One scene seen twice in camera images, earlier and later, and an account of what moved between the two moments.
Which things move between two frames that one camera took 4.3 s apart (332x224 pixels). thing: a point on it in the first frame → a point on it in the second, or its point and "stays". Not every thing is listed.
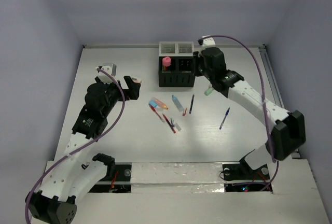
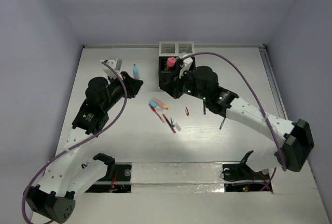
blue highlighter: x=177 y=103 → x=136 y=72
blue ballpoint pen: x=226 y=113 stays
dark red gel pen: x=169 y=123 stays
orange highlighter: x=160 y=104 stays
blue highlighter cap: x=153 y=103 stays
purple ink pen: x=191 y=103 → x=204 y=107
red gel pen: x=155 y=111 stays
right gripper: x=197 y=58 → x=173 y=87
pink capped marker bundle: x=166 y=63 → x=170 y=61
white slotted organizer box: x=176 y=49 stays
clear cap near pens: x=178 y=127 stays
